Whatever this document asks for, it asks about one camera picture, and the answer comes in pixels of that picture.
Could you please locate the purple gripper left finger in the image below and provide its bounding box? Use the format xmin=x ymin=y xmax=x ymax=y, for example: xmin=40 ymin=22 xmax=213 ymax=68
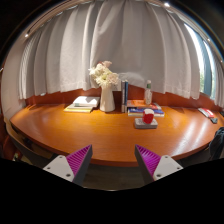
xmin=44 ymin=145 xmax=92 ymax=186

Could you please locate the dark bag at right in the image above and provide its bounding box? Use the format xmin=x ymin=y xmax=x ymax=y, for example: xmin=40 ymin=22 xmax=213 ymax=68
xmin=209 ymin=127 xmax=224 ymax=160

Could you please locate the dark remote on desk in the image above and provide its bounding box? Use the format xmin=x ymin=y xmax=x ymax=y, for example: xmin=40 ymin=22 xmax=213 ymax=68
xmin=210 ymin=118 xmax=218 ymax=124

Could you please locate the blue upright book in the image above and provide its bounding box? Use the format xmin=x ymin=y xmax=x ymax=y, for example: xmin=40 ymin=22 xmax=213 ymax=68
xmin=124 ymin=80 xmax=128 ymax=113

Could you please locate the white spray bottle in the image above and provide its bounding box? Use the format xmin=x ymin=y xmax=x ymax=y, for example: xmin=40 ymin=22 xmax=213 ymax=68
xmin=144 ymin=80 xmax=152 ymax=105

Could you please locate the red white booklet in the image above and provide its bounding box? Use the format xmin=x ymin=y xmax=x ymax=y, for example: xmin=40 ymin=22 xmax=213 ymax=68
xmin=199 ymin=108 xmax=214 ymax=118

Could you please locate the blue flat book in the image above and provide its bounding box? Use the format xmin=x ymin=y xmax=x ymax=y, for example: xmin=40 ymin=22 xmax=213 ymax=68
xmin=128 ymin=108 xmax=165 ymax=117

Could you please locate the red white charger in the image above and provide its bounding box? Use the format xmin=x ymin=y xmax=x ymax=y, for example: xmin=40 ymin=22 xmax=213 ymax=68
xmin=142 ymin=109 xmax=154 ymax=124

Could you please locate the yellow-edged flat book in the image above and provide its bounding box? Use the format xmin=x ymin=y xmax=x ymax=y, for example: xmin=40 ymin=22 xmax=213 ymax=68
xmin=64 ymin=104 xmax=93 ymax=113

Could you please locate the orange flat book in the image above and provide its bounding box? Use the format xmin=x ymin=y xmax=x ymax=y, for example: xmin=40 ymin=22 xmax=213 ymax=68
xmin=127 ymin=100 xmax=161 ymax=110

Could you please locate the white ribbed vase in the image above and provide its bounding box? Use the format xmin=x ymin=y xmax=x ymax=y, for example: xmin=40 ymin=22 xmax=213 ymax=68
xmin=100 ymin=86 xmax=115 ymax=112

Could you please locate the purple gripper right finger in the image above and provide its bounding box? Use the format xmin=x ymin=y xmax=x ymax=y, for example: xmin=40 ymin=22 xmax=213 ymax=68
xmin=135 ymin=145 xmax=182 ymax=184

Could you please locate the window with green view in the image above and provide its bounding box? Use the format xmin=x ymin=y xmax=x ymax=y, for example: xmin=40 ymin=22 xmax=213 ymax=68
xmin=185 ymin=25 xmax=216 ymax=99

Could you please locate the white book on stack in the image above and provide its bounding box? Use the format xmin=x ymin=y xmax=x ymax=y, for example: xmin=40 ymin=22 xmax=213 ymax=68
xmin=73 ymin=96 xmax=100 ymax=107

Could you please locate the white curtain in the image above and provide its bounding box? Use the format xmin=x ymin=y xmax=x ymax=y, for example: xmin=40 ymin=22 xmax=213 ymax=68
xmin=19 ymin=0 xmax=200 ymax=99

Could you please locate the white flower bouquet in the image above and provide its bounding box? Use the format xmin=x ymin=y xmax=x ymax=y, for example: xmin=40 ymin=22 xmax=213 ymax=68
xmin=89 ymin=61 xmax=119 ymax=87

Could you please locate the grey upright book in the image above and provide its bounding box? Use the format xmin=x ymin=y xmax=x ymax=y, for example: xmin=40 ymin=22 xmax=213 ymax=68
xmin=121 ymin=81 xmax=125 ymax=113

